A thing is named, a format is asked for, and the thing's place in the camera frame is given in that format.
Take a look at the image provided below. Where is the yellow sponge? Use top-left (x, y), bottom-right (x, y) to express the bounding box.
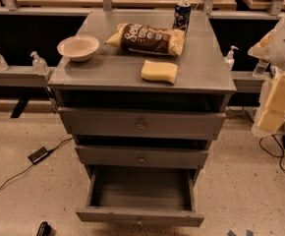
top-left (141, 60), bottom-right (178, 84)

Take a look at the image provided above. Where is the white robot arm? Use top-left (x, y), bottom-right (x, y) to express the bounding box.
top-left (248, 15), bottom-right (285, 138)

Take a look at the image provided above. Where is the middle grey drawer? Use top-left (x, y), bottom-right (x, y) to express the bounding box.
top-left (76, 146), bottom-right (208, 169)

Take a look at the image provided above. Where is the grey drawer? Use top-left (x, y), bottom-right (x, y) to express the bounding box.
top-left (76, 146), bottom-right (208, 169)
top-left (76, 166), bottom-right (204, 227)
top-left (58, 107), bottom-right (225, 141)

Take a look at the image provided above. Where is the grey drawer cabinet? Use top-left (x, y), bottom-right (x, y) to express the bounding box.
top-left (48, 10), bottom-right (236, 176)

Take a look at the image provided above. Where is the bottom grey drawer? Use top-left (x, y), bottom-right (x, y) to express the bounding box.
top-left (76, 166), bottom-right (204, 227)

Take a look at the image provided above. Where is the top grey drawer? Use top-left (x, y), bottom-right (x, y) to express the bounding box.
top-left (58, 107), bottom-right (225, 141)

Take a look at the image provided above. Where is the clear water bottle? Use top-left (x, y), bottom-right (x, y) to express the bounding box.
top-left (252, 59), bottom-right (269, 78)

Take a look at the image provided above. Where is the right sanitizer bottle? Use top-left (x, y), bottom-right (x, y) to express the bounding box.
top-left (224, 45), bottom-right (238, 70)

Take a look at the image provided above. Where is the blue soda can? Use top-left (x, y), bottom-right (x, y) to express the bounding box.
top-left (173, 1), bottom-right (191, 31)

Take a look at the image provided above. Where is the brown chip bag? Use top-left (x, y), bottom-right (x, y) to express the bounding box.
top-left (106, 24), bottom-right (185, 56)

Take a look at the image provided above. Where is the white bowl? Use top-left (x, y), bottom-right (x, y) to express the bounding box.
top-left (57, 35), bottom-right (100, 62)

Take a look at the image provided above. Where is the black power adapter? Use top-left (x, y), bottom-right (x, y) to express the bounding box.
top-left (28, 147), bottom-right (48, 165)

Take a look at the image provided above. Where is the black object on floor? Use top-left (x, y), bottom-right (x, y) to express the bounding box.
top-left (36, 221), bottom-right (51, 236)

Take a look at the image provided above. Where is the black floor cable loop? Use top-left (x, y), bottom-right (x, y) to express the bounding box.
top-left (258, 133), bottom-right (285, 174)

